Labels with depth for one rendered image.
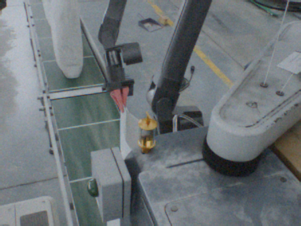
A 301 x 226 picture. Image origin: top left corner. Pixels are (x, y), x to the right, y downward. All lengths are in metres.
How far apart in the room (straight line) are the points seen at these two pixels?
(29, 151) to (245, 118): 2.18
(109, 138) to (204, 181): 1.54
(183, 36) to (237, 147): 0.34
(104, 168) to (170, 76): 0.32
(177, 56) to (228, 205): 0.39
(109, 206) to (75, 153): 1.41
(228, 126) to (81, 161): 1.47
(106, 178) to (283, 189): 0.26
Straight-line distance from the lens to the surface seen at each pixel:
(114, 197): 0.54
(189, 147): 0.56
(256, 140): 0.50
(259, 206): 0.51
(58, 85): 2.50
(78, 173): 1.85
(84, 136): 2.05
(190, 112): 0.84
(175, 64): 0.78
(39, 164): 2.47
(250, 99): 0.56
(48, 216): 1.85
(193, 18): 0.77
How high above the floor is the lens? 1.71
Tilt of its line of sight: 37 degrees down
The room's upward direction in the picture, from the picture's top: 5 degrees clockwise
